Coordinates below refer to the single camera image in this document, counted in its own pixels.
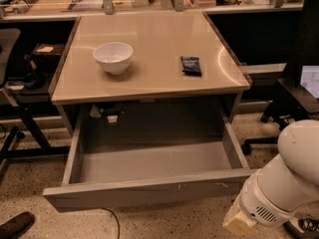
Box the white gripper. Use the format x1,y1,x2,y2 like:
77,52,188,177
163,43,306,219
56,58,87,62
222,174,301,236

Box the grey top drawer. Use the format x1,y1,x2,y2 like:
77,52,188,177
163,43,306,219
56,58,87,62
43,97,253,212

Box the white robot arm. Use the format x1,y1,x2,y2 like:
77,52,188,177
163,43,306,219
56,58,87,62
222,119,319,236

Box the grey drawer cabinet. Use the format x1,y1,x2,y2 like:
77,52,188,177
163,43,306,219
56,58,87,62
50,11,250,131

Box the grey sneaker at right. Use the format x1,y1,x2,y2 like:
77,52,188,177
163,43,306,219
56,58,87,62
284,217,319,239

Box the dark blue snack packet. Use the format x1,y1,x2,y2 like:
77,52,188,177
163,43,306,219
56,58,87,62
180,57,202,77

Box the laptop screen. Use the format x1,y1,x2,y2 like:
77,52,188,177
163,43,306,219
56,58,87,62
300,66,319,99

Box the white ceramic bowl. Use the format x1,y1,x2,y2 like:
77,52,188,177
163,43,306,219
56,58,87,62
93,42,134,75

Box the dark shoe at left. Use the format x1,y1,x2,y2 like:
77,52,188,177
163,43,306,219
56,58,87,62
0,212,35,239

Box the black floor cable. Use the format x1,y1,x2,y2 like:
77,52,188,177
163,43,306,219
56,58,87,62
99,207,121,239

